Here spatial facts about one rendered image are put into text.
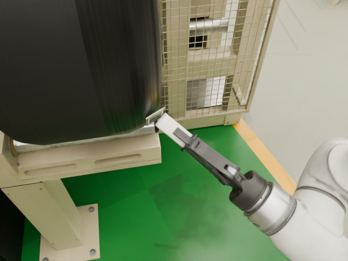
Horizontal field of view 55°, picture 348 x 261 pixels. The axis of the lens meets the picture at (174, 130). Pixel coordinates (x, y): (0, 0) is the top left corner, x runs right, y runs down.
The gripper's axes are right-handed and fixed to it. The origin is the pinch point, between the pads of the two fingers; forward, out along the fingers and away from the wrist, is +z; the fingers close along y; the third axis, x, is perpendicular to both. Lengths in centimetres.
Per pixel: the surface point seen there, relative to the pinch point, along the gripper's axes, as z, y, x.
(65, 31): 17.9, -22.9, -2.5
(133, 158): 3.8, 22.9, -8.7
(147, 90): 7.1, -12.0, 0.5
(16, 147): 25.9, 16.3, -23.7
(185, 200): -26, 106, -7
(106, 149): 10.3, 19.8, -11.2
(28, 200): 24, 54, -41
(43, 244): 15, 100, -64
